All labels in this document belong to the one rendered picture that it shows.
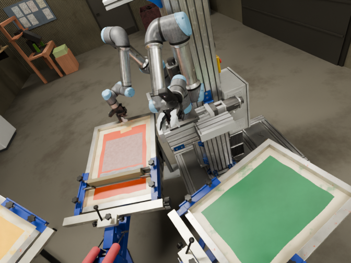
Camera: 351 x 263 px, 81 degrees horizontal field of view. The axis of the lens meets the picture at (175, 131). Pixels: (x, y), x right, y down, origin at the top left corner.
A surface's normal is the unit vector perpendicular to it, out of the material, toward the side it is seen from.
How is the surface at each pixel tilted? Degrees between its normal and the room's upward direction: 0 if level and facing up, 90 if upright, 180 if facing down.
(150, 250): 0
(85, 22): 90
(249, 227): 0
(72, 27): 90
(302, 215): 0
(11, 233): 32
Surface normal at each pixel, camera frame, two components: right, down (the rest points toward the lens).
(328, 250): -0.28, -0.69
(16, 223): 0.22, -0.52
